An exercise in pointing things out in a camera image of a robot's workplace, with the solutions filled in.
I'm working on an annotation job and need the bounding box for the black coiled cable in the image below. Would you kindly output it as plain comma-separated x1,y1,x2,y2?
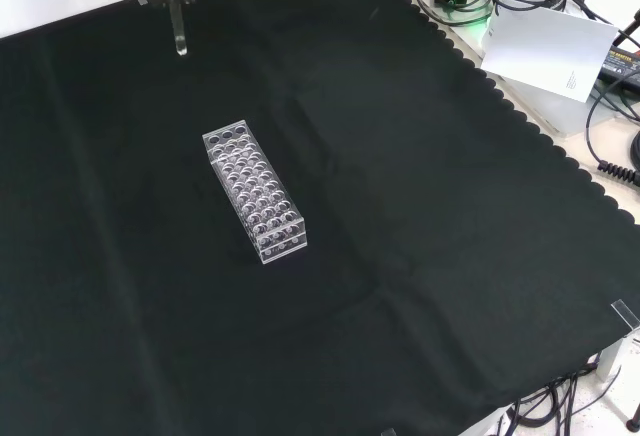
584,73,640,186

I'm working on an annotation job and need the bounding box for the clear glass test tube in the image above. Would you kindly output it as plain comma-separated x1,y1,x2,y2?
169,0,190,57

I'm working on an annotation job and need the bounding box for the clear acrylic test tube rack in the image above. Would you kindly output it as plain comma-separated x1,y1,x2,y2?
201,119,309,265

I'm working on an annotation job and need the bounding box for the black power adapter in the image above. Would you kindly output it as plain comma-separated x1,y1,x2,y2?
598,43,640,88

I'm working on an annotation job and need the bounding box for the white paper card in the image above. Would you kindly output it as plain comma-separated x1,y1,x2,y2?
479,7,620,104

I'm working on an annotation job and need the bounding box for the pale board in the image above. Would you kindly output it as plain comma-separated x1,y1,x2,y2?
439,15,621,138

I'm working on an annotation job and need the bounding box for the black bench cloth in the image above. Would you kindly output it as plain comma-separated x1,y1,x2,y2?
0,0,640,436

